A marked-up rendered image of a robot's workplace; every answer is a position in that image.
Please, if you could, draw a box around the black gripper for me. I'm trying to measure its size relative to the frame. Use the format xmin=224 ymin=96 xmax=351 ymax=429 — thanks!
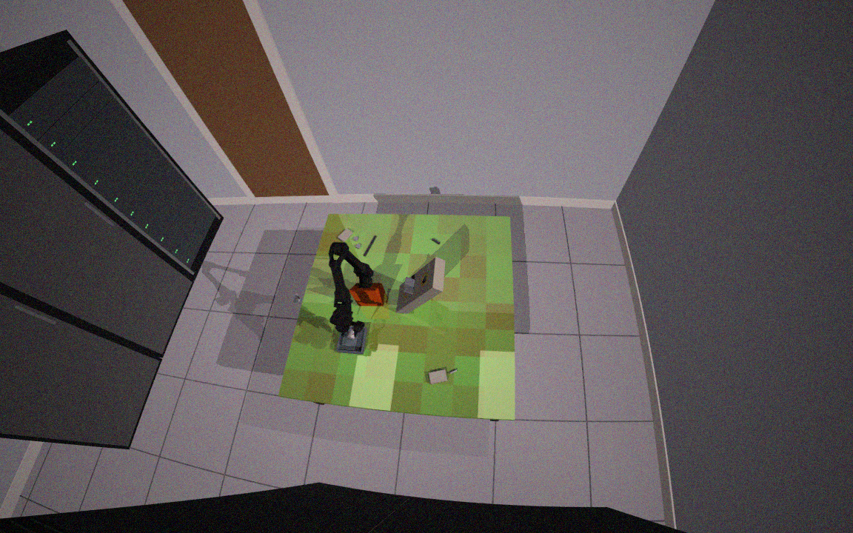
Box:
xmin=330 ymin=312 xmax=364 ymax=336

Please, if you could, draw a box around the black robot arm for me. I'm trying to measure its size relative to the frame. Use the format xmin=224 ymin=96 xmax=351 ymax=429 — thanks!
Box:
xmin=329 ymin=242 xmax=373 ymax=333

